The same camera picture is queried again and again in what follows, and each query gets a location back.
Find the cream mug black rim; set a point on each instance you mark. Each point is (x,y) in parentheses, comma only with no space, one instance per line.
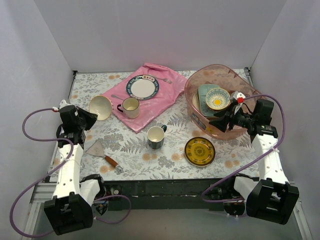
(130,107)

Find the wooden handled metal scraper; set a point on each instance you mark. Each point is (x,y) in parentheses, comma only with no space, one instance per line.
(97,150)

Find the silver fork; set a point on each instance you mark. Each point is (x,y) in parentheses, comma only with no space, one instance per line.
(165,80)

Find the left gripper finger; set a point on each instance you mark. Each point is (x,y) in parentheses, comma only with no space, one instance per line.
(87,117)
(85,126)

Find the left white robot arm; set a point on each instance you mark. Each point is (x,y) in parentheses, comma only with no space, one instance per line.
(70,208)

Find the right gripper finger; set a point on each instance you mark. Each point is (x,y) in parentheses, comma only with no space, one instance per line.
(225,113)
(220,124)

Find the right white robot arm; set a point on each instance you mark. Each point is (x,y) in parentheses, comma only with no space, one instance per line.
(272,198)

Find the cream bowl pink rim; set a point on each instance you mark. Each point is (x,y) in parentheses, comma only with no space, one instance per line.
(101,106)

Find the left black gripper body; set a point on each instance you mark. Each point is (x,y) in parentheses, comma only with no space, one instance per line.
(81,117)

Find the mint divided rectangular tray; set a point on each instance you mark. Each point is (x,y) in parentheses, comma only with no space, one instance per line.
(207,112)

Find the aluminium frame rail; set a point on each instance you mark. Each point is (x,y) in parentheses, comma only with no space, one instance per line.
(43,192)

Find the yellow patterned plate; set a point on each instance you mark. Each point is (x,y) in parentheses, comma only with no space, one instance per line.
(199,151)

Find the striped white bowl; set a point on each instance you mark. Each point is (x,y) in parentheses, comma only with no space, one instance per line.
(217,99)

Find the silver spoon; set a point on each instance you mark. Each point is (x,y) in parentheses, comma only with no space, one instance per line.
(116,97)

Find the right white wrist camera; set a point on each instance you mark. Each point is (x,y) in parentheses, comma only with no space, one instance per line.
(237,96)

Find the green rimmed white plate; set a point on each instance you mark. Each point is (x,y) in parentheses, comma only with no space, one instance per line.
(142,87)

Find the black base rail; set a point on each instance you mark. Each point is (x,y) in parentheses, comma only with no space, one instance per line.
(172,194)

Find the dark green mug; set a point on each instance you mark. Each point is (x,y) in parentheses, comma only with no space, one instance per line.
(155,136)

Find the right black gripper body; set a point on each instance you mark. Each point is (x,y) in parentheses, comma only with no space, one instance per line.
(230,120)

